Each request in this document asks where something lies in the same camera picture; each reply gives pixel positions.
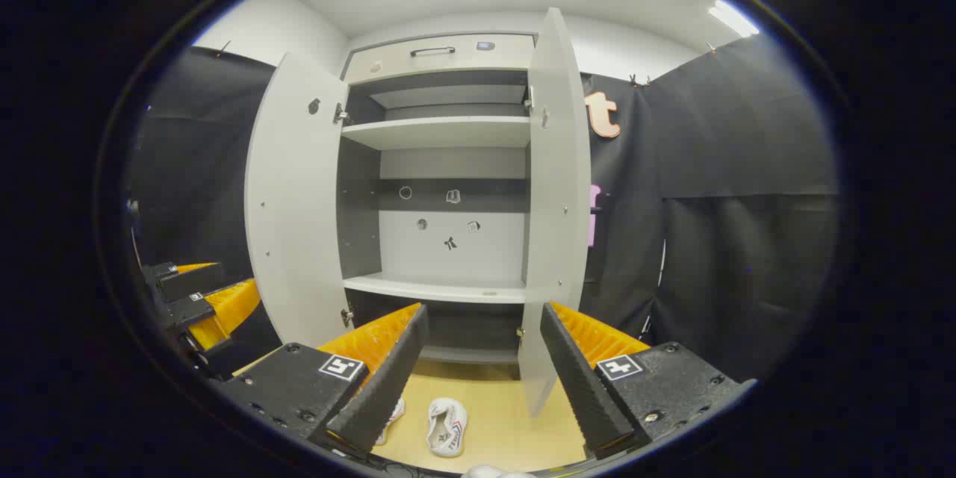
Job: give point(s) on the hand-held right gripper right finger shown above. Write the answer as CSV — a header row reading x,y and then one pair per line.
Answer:
x,y
579,381

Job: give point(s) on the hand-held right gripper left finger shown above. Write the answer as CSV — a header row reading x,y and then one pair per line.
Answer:
x,y
388,381

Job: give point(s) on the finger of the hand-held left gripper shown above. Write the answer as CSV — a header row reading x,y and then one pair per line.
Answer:
x,y
224,306
190,280

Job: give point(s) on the white shoe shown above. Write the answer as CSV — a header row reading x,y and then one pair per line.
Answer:
x,y
447,427
393,418

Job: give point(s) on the grey cabinet door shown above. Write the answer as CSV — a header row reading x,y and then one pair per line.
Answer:
x,y
291,202
556,164

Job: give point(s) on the grey shoe cabinet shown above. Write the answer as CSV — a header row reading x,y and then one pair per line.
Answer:
x,y
448,250

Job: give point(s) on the white cabinet shelf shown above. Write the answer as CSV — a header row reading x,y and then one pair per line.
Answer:
x,y
437,131
433,288

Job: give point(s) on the grey cabinet drawer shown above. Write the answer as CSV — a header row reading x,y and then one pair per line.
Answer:
x,y
448,63

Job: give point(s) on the black backdrop cloth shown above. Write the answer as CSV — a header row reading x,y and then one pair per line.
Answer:
x,y
747,164

